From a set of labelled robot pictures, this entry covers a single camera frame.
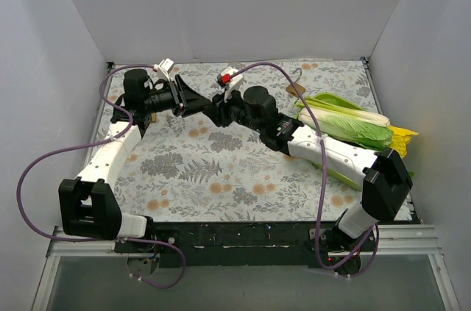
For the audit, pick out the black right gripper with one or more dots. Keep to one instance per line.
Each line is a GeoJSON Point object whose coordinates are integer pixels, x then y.
{"type": "Point", "coordinates": [225, 111]}

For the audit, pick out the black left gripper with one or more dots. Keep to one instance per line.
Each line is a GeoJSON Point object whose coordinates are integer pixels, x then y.
{"type": "Point", "coordinates": [176, 94]}

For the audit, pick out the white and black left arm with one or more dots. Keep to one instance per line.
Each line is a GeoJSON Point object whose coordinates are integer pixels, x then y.
{"type": "Point", "coordinates": [88, 205]}

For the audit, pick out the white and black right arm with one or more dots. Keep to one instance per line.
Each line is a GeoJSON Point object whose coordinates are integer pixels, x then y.
{"type": "Point", "coordinates": [381, 176]}

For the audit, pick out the green plastic tray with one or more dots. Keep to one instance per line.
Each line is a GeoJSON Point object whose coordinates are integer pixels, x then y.
{"type": "Point", "coordinates": [322, 140]}

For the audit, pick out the green napa cabbage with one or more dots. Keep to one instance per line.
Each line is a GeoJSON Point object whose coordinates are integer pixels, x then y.
{"type": "Point", "coordinates": [366, 129]}

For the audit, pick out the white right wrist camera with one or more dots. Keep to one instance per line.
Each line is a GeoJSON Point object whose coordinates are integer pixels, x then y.
{"type": "Point", "coordinates": [228, 82]}

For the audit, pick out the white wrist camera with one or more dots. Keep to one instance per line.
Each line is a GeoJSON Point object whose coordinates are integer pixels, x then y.
{"type": "Point", "coordinates": [163, 69]}
{"type": "Point", "coordinates": [228, 82]}

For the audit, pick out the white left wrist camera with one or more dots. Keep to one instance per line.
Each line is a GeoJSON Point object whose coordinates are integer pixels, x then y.
{"type": "Point", "coordinates": [163, 69]}

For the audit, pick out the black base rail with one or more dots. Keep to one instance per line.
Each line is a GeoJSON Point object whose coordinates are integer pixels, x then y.
{"type": "Point", "coordinates": [250, 243]}

